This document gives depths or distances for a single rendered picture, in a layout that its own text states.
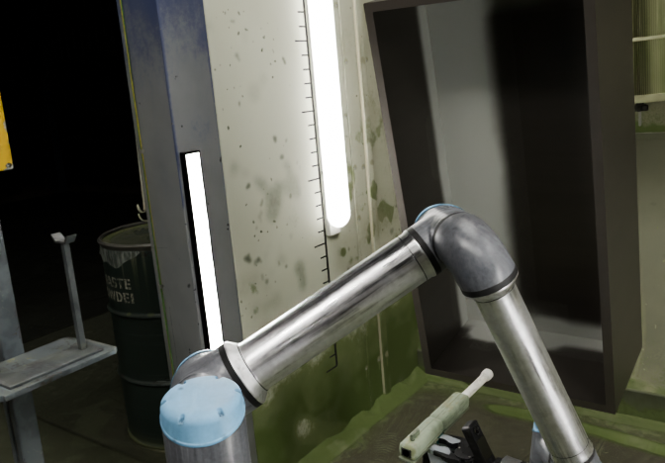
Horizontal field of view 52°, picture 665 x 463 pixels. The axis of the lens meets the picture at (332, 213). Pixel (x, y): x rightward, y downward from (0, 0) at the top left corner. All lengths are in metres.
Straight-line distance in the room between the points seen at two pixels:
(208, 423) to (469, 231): 0.59
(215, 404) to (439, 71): 1.37
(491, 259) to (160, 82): 1.15
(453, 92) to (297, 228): 0.73
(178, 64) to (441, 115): 0.85
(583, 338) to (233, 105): 1.39
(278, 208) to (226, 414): 1.24
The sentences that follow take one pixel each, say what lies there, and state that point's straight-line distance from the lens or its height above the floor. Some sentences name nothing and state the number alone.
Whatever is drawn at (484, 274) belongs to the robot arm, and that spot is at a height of 1.06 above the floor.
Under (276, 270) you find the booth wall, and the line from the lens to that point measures 2.38.
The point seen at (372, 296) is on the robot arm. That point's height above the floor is 1.01.
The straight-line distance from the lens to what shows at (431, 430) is 1.82.
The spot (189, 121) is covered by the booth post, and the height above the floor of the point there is 1.36.
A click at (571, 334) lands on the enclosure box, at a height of 0.53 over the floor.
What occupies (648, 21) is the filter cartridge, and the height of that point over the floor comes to 1.56.
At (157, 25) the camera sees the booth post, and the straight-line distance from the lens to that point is 2.05.
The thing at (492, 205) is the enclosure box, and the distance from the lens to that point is 2.33.
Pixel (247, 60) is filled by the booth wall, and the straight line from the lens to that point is 2.28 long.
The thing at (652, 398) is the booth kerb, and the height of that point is 0.15.
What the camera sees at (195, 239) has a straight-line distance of 2.07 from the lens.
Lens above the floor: 1.44
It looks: 11 degrees down
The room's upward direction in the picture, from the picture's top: 5 degrees counter-clockwise
